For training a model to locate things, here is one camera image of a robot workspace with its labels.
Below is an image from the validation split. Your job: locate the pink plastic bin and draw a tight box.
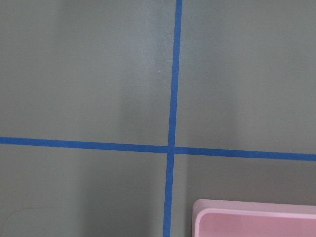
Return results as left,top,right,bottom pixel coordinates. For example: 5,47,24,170
192,199,316,237

